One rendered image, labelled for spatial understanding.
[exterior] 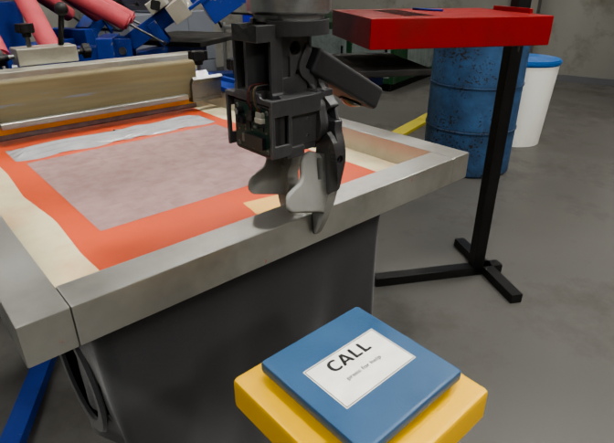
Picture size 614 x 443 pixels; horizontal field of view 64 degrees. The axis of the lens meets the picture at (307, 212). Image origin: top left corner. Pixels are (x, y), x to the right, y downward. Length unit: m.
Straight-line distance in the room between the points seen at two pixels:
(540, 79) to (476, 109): 0.93
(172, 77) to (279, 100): 0.65
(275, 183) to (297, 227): 0.06
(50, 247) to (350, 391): 0.37
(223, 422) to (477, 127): 2.86
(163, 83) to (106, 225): 0.50
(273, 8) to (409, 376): 0.30
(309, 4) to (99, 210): 0.37
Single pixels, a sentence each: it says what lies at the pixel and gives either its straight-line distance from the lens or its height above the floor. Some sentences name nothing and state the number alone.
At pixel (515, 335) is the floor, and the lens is 2.06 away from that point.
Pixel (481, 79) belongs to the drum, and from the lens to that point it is 3.29.
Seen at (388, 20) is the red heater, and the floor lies 1.10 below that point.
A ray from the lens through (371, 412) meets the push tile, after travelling 0.33.
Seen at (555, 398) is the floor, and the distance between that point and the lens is 1.86.
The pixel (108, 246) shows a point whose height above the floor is 0.96.
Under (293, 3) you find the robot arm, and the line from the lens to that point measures 0.43.
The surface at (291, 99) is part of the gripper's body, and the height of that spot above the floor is 1.12.
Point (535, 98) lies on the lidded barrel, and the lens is 4.18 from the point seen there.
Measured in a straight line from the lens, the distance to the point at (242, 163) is 0.76.
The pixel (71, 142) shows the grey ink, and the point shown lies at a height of 0.96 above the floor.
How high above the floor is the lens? 1.21
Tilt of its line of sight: 26 degrees down
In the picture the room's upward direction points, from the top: straight up
